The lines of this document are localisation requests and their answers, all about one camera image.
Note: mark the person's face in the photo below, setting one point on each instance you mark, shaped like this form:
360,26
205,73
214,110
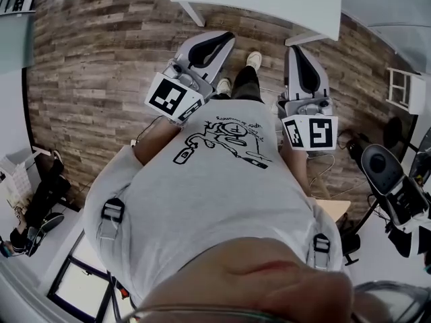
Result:
256,288

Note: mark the light wooden board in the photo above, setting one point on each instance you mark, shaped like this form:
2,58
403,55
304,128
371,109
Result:
331,207

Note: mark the grey table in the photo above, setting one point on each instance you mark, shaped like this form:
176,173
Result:
397,8

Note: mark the small white frame rack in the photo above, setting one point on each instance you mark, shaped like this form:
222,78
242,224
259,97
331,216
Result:
417,93

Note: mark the spare grey gripper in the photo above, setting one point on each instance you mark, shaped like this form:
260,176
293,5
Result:
384,167

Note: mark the person's left forearm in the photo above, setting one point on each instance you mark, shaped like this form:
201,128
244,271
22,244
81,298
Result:
155,140

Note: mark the white table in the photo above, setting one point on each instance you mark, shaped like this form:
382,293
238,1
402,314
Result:
296,2

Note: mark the person's left white shoe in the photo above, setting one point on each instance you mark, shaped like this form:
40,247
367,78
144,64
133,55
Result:
224,86

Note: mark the person's white shoe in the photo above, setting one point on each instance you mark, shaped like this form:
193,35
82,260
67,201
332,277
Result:
254,60
224,86

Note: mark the person's right forearm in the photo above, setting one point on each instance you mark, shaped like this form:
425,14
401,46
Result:
296,167

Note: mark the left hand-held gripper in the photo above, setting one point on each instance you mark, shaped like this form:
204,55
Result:
197,79

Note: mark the person's grey printed t-shirt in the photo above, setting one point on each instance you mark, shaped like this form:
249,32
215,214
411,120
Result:
215,194

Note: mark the person's right white shoe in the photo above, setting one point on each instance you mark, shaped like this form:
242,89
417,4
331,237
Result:
254,60

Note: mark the white storage box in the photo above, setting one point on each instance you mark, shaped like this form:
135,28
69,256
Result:
15,177

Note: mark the black round stool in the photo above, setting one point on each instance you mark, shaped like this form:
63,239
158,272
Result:
394,133

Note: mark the black tripod stand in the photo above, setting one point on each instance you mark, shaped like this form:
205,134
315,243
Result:
352,247

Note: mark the black framed glass panel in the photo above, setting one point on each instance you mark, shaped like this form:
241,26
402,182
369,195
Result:
81,281

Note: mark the person's eyeglasses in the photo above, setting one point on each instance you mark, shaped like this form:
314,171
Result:
390,301

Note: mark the person's dark trousers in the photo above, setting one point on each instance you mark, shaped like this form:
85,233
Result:
247,82

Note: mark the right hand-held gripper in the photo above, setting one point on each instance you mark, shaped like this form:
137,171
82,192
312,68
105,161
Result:
323,96

